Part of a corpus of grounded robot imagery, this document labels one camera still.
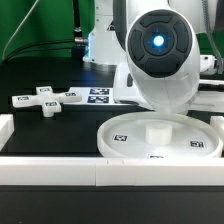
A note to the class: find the white front fence bar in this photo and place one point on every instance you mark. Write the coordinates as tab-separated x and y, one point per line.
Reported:
110	172

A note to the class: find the white left fence block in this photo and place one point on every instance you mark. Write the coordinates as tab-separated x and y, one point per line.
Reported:
6	128

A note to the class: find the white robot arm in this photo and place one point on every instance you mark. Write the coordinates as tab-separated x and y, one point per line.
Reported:
152	47

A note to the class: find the white cross-shaped table base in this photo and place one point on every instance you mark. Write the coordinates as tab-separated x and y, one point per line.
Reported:
47	99

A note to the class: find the white round table top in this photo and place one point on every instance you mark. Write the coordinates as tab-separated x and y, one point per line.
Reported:
153	135

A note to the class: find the white marker sheet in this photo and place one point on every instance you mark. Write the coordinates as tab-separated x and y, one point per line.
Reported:
94	95

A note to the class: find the black vertical cable connector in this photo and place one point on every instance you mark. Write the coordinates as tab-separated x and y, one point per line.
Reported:
77	31

